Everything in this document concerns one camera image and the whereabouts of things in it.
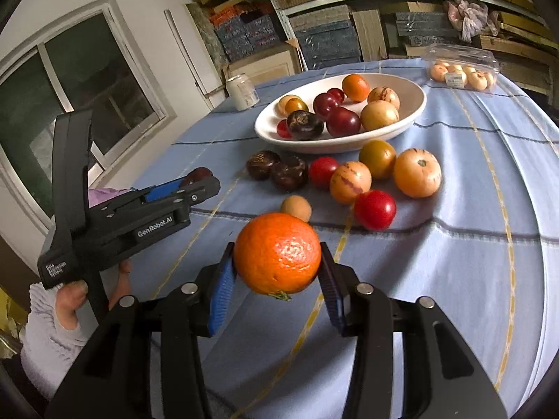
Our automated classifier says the rough orange mandarin front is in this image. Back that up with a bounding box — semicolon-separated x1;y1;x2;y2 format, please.
233;213;321;301

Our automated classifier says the rough orange mandarin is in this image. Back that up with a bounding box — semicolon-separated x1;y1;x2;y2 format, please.
233;213;321;301
342;74;370;102

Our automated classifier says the small red tomato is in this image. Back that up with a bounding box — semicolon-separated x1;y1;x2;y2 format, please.
276;119;292;139

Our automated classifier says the smooth yellow orange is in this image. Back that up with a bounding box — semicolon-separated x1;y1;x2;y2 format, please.
285;98;308;116

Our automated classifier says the lavender sleeve forearm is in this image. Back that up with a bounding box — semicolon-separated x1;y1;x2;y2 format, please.
21;283;88;400

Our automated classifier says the person's left hand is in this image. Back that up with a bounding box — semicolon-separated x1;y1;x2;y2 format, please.
54;258;135;331

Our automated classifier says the dark brown water chestnut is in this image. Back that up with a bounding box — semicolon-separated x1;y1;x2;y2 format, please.
180;168;213;187

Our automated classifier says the white drink can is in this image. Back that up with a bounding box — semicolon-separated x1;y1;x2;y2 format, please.
225;73;260;111

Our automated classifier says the dark water chestnut top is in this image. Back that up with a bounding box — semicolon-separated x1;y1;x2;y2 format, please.
271;155;309;192

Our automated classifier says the small tan fruit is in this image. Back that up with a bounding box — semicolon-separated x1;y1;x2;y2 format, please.
281;195;313;222

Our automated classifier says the large yellow round fruit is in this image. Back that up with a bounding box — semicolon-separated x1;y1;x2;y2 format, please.
276;95;298;116

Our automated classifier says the dark water chestnut front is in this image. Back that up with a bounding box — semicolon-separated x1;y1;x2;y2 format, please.
287;111;324;141

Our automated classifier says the red tomato in pile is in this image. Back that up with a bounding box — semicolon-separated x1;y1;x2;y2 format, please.
308;156;339;191

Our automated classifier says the blue checked tablecloth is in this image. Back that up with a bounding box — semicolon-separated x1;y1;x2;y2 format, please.
111;60;558;418

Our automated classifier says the framed picture leaning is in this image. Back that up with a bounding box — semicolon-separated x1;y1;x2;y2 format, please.
222;43;303;85

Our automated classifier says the red cherry tomato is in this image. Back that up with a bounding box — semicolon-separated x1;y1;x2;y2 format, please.
354;189;397;231

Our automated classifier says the striped yellow pepino fruit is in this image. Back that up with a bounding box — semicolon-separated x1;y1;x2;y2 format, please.
330;161;372;205

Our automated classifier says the dark red plum pile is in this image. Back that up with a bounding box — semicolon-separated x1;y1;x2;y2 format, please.
327;107;361;137

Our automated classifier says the large pale persimmon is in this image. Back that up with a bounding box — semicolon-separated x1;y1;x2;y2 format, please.
392;148;442;199

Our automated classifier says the olive orange round fruit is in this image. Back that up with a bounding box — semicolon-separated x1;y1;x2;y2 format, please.
359;140;397;180

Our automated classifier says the yellow round fruit in bowl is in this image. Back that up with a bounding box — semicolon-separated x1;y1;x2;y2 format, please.
360;101;400;131

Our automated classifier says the striped pepino in bowl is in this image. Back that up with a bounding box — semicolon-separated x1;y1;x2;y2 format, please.
368;86;401;110

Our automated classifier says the metal shelving unit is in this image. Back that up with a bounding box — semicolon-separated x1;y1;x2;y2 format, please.
195;0;558;96

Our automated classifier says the white oval bowl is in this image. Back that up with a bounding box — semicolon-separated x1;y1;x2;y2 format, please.
254;73;426;154

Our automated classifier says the clear plastic fruit box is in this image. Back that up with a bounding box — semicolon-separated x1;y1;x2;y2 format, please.
422;44;500;93

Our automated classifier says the pink plastic bag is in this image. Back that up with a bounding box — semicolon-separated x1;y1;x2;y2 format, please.
442;0;499;44

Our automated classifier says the window frame left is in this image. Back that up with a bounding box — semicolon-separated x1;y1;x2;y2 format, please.
1;0;173;234

